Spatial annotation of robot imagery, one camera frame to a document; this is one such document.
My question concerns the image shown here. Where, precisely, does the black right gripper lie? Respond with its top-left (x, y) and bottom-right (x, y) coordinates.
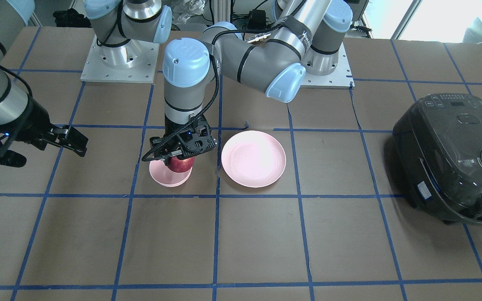
top-left (0, 97), bottom-right (57, 168)

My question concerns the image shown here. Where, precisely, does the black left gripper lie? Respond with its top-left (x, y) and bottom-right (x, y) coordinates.
top-left (149, 118), bottom-right (217, 161)

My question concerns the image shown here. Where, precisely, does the red apple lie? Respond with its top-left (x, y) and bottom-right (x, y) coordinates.
top-left (168, 157), bottom-right (195, 173)

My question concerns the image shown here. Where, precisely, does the pink bowl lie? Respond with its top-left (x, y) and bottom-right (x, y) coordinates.
top-left (149, 161), bottom-right (192, 187)

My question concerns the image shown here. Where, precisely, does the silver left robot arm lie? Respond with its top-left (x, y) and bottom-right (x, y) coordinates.
top-left (142, 0), bottom-right (354, 165)

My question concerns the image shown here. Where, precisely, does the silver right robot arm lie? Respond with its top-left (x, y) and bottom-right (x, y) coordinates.
top-left (0, 0), bottom-right (172, 168)

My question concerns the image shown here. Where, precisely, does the pink plate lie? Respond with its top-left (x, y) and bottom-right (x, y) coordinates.
top-left (220, 131), bottom-right (287, 188)

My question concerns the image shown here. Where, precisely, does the dark grey rice cooker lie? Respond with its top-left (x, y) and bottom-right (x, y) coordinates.
top-left (392, 93), bottom-right (482, 226)

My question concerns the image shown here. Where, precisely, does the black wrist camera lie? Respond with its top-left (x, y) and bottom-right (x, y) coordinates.
top-left (51, 125), bottom-right (88, 157)

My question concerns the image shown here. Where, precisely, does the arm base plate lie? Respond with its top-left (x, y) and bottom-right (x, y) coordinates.
top-left (301, 43), bottom-right (355, 89)
top-left (80, 38), bottom-right (159, 84)

